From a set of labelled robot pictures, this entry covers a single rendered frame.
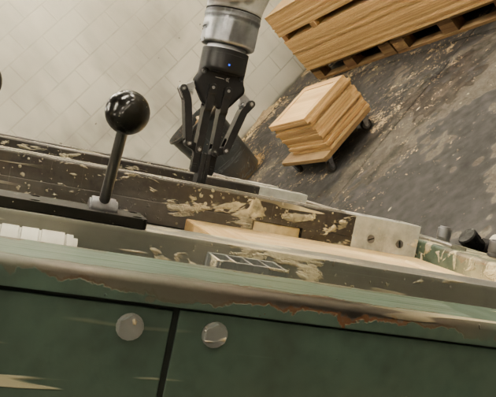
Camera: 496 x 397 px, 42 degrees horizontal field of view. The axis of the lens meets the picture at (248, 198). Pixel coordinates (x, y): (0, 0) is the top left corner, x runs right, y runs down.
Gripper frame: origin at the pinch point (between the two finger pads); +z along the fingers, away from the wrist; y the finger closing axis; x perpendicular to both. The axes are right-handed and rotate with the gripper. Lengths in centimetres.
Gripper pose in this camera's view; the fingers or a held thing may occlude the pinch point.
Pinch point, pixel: (200, 174)
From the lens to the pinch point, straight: 105.8
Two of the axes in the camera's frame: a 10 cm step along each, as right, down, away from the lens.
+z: -2.1, 9.8, 0.6
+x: 3.0, 1.2, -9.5
